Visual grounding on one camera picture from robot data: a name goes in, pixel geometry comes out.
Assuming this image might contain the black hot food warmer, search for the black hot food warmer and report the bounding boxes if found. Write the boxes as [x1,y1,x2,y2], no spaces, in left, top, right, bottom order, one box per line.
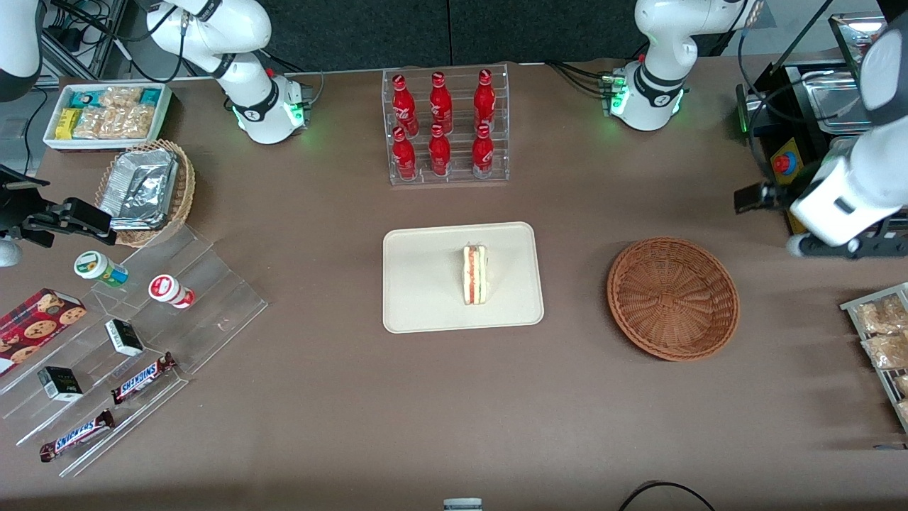
[735,13,908,249]

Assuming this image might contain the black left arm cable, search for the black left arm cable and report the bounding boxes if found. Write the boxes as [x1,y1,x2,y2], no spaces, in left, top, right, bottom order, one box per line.
[734,0,863,192]

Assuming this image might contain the light wicker basket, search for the light wicker basket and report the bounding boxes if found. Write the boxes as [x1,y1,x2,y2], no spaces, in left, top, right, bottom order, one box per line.
[94,139,196,248]

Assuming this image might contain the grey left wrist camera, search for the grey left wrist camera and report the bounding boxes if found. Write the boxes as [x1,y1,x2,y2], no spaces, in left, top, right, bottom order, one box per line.
[785,231,908,260]

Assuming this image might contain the clear bag of nut snacks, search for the clear bag of nut snacks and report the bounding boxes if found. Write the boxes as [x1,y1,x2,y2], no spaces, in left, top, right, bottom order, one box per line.
[99,104,156,140]
[72,106,107,140]
[99,86,143,111]

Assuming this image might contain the triangular sandwich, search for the triangular sandwich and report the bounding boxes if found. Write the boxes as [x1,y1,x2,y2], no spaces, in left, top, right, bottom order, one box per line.
[462,243,489,307]

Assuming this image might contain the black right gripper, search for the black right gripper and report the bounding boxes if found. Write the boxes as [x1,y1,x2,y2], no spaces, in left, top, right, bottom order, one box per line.
[0,165,118,249]

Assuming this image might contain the brown Snickers bar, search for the brown Snickers bar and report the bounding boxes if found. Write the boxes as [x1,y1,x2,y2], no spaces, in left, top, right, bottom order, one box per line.
[38,409,116,463]
[109,351,179,406]

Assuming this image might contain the stack of foil containers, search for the stack of foil containers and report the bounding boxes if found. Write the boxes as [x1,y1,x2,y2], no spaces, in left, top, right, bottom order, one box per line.
[97,148,180,231]

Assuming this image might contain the tray of packaged snacks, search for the tray of packaged snacks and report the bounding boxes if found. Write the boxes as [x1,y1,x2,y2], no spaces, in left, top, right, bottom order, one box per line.
[840,282,908,435]

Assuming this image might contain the small black box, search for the small black box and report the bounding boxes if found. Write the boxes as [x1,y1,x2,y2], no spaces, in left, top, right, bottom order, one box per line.
[104,318,145,358]
[37,366,84,403]

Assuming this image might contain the red cola bottle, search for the red cola bottle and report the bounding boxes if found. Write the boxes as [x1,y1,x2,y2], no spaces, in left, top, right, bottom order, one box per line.
[428,71,454,136]
[391,126,418,181]
[471,123,495,179]
[392,74,419,137]
[473,68,497,133]
[428,124,453,177]

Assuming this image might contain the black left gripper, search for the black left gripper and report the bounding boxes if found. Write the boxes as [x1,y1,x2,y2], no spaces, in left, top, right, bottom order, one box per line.
[733,167,824,215]

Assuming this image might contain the green label yogurt cup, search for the green label yogurt cup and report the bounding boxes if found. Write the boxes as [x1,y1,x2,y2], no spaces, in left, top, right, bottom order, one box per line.
[74,251,131,289]

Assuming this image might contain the black floor cable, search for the black floor cable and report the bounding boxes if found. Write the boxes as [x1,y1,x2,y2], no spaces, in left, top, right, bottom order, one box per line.
[616,480,718,511]

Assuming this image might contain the cream plastic tray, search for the cream plastic tray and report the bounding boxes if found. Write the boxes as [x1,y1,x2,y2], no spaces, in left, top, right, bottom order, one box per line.
[382,221,545,334]

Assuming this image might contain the white rectangular snack bin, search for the white rectangular snack bin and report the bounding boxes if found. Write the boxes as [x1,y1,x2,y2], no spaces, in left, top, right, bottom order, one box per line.
[43,82,174,153]

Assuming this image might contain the red label yogurt cup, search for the red label yogurt cup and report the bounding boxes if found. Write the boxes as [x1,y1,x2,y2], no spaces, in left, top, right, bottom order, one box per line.
[148,274,196,310]

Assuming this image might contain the clear acrylic bottle rack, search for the clear acrylic bottle rack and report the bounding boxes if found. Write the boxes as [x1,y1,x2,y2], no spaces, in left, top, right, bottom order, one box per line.
[381,62,511,187]

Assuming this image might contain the red cookie box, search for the red cookie box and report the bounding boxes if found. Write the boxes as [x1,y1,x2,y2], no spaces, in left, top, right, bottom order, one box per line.
[0,287,88,378]

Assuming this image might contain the round brown wicker basket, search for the round brown wicker basket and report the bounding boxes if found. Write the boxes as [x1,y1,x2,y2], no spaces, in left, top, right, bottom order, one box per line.
[607,236,741,363]

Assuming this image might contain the clear acrylic stepped display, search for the clear acrylic stepped display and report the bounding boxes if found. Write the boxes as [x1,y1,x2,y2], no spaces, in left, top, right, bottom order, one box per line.
[0,223,270,478]

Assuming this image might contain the black background cable bundle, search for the black background cable bundle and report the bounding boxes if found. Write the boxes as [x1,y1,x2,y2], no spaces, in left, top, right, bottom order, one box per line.
[41,0,178,82]

